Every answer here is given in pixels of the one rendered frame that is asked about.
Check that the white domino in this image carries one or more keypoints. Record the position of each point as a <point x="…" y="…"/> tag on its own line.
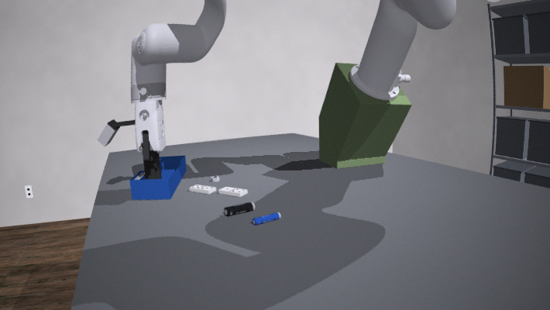
<point x="202" y="189"/>
<point x="233" y="191"/>

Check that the blue rack of labelled bins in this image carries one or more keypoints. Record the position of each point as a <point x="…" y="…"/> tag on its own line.
<point x="159" y="188"/>

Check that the blue battery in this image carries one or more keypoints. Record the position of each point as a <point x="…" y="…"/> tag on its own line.
<point x="266" y="218"/>

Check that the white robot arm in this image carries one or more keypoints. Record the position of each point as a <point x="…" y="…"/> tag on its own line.
<point x="389" y="42"/>

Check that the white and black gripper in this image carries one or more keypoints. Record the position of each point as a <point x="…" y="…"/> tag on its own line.
<point x="150" y="134"/>

